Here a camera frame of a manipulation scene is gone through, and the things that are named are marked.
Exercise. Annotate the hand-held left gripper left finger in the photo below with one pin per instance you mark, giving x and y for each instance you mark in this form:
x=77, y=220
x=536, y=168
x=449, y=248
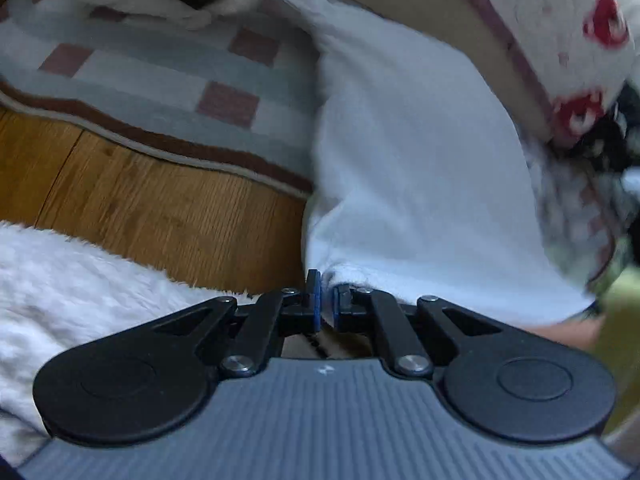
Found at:
x=314, y=302

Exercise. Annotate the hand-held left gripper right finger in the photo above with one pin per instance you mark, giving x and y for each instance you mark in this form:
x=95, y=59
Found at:
x=339, y=307

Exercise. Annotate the white t-shirt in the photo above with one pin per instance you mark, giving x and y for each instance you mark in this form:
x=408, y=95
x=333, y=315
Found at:
x=425, y=185

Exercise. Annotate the white fluffy rug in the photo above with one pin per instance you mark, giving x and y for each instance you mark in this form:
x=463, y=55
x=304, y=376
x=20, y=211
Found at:
x=75, y=285

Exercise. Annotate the patterned white cloth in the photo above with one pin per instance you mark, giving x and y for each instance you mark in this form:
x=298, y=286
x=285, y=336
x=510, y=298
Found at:
x=570, y=210

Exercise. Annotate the checked cartoon rug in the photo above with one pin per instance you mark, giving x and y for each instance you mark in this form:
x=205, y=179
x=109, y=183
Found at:
x=150, y=80

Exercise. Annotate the black and white cloth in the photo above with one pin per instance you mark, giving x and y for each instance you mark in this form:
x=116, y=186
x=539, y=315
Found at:
x=610, y=135

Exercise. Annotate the cream folded garment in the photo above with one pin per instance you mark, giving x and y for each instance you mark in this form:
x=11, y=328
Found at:
x=150, y=7

